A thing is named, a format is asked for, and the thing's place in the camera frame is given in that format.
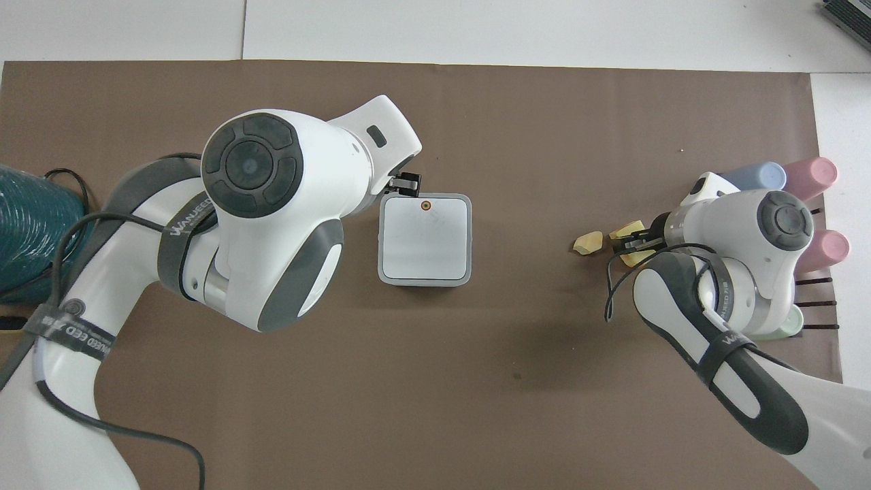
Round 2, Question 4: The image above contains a black wire rack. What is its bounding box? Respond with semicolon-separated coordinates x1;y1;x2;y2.
793;206;840;332

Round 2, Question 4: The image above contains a teal ribbed container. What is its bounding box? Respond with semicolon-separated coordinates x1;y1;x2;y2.
0;164;95;305

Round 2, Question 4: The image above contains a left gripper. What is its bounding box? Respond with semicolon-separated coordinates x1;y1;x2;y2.
389;172;423;199

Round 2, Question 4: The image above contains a white bin with grey rim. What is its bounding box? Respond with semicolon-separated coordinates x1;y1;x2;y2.
377;193;474;288

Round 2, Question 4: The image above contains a black cable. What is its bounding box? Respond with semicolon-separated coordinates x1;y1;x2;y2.
35;154;207;490
604;242;719;323

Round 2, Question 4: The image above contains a blue cup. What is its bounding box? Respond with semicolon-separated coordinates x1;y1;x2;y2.
717;161;789;193

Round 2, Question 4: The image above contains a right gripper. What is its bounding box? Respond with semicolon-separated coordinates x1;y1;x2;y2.
612;212;672;257

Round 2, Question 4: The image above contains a pink cup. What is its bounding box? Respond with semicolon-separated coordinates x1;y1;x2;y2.
781;157;840;202
796;229;852;275

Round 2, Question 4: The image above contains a pale green cup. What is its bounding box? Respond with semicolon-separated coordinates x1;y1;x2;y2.
747;304;806;342

